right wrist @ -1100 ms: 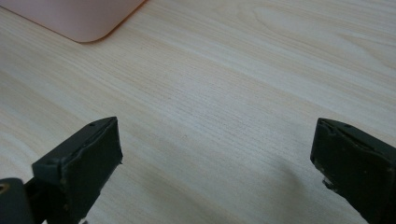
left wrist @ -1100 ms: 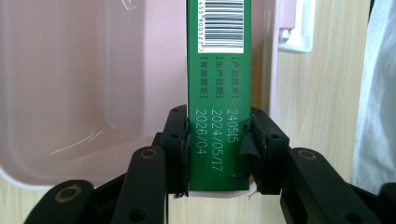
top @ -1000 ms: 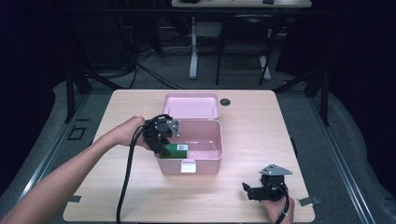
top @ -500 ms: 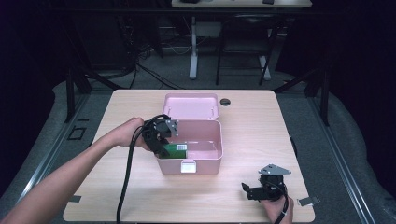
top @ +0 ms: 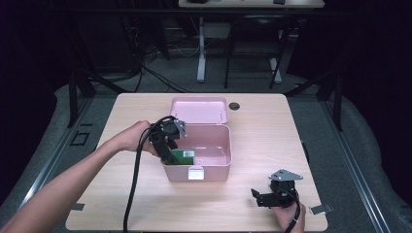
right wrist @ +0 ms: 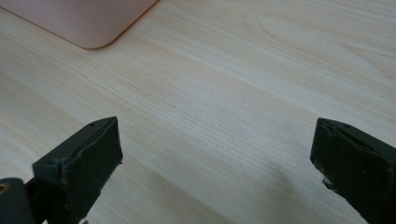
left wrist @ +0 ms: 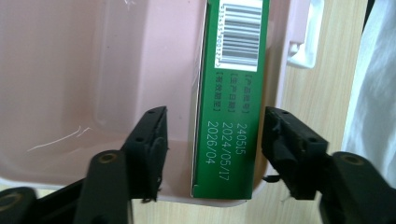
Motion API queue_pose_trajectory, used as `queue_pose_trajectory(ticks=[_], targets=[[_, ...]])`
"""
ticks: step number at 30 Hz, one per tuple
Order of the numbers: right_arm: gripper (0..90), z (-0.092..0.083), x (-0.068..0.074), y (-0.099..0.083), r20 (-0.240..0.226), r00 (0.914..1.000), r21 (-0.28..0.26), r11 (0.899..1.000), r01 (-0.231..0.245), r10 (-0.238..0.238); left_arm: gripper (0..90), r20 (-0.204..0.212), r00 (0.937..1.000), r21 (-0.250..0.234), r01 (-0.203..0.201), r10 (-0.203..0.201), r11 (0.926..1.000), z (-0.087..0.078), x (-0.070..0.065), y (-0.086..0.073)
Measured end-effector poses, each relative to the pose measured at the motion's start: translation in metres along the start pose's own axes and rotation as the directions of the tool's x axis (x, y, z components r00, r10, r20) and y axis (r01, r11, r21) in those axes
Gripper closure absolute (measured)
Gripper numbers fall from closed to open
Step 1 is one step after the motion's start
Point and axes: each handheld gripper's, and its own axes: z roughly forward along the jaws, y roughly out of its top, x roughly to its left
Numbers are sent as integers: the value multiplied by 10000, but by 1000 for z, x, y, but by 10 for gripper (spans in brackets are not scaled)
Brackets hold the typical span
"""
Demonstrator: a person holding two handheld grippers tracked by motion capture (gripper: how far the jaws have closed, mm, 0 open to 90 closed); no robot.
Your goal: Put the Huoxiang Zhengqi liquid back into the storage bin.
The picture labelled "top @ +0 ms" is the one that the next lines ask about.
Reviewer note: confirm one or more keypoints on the person's right hand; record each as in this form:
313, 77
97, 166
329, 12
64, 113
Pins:
290, 220

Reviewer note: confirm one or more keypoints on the black horizontal frame bar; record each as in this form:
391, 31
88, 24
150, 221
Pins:
129, 12

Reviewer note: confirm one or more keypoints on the grey metal box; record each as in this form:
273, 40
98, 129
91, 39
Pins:
217, 30

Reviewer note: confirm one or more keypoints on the green carton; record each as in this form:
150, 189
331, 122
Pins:
181, 159

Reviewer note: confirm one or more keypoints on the aluminium floor rail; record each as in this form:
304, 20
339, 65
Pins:
356, 168
48, 161

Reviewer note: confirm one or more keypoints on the white desk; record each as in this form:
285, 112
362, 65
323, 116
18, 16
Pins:
226, 4

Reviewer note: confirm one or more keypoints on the person's left hand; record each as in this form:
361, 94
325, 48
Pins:
136, 139

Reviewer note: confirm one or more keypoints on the black tape square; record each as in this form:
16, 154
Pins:
73, 139

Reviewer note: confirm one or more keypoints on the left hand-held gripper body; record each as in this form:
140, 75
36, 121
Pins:
166, 129

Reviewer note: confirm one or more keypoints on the black metal frame stand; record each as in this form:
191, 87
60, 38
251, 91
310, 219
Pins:
73, 97
338, 103

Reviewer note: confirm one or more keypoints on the dark curtain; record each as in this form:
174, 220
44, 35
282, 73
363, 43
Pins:
382, 81
26, 81

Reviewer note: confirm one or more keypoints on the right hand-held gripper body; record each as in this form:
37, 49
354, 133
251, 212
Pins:
285, 194

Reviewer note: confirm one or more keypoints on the black chair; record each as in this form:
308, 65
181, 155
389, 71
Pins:
257, 22

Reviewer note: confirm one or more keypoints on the grey tape piece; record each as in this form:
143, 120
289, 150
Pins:
320, 209
78, 206

